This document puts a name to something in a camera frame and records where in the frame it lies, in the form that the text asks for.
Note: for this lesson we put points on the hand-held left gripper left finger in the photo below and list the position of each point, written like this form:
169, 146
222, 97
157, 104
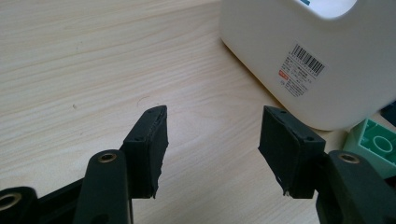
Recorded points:
144, 152

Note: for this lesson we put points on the teal building block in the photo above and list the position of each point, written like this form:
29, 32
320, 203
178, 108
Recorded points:
353, 147

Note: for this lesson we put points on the white plastic storage bin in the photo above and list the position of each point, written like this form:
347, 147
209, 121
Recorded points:
264, 37

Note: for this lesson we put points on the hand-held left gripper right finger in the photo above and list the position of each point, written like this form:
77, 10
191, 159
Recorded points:
289, 149

